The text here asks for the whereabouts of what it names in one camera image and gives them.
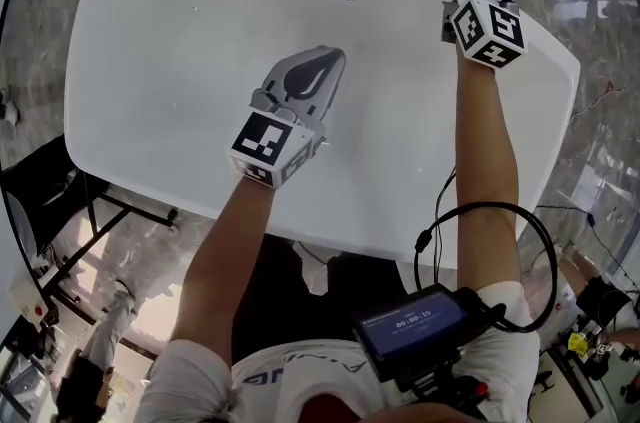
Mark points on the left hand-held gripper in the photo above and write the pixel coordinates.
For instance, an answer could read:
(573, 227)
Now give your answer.
(265, 143)

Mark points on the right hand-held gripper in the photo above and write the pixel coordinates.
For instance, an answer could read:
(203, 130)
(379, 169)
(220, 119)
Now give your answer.
(492, 31)

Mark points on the person's right forearm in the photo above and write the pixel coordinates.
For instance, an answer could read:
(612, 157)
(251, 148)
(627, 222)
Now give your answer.
(485, 136)

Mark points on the person's left forearm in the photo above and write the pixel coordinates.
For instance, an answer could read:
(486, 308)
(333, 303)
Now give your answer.
(235, 231)

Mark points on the white rectangular bathtub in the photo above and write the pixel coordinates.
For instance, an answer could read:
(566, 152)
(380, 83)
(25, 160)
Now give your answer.
(175, 61)

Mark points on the person's black shorts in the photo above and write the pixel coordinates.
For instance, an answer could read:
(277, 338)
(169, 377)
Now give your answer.
(280, 291)

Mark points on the black chest monitor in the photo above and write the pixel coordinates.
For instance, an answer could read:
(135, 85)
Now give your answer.
(410, 326)

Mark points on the black bag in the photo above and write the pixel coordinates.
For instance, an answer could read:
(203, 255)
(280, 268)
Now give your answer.
(40, 191)

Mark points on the beige box red button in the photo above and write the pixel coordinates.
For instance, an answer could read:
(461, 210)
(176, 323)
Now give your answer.
(30, 303)

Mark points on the white table black frame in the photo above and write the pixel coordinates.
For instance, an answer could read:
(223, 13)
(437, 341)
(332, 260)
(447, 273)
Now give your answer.
(15, 1)

